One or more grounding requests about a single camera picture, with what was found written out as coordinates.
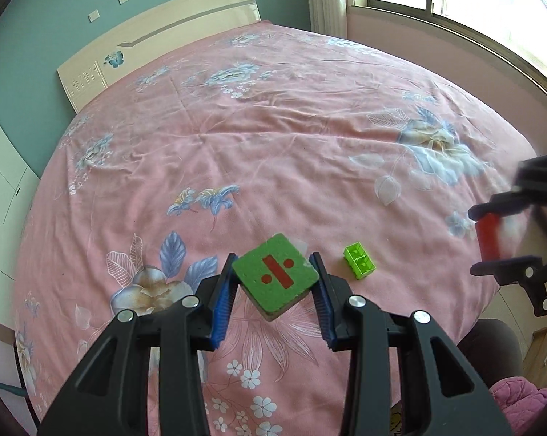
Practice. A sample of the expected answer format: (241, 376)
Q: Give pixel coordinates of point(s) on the person's right leg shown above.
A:
(491, 349)

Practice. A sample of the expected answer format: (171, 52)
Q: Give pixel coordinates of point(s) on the white curtain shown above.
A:
(325, 0)

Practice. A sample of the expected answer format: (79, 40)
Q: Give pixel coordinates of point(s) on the green square foam block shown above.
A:
(255, 277)

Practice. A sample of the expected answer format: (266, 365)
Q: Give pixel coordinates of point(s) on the red cube block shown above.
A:
(487, 236)

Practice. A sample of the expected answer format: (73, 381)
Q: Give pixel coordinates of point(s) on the green plastic building brick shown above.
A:
(360, 261)

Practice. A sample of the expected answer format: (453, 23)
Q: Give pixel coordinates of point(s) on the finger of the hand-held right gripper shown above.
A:
(496, 204)
(500, 267)

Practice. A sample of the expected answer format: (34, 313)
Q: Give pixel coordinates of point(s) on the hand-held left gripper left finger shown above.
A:
(219, 313)

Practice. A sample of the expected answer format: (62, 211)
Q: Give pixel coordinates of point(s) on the window with metal frame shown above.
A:
(459, 0)

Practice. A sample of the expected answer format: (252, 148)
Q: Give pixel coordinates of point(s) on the white wardrobe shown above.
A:
(3, 190)

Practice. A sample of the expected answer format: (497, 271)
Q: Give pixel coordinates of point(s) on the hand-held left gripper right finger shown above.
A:
(322, 304)

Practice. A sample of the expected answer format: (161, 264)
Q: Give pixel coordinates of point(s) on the pink floral blanket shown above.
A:
(278, 145)

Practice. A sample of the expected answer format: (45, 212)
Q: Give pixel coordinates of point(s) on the cream wooden headboard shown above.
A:
(164, 32)

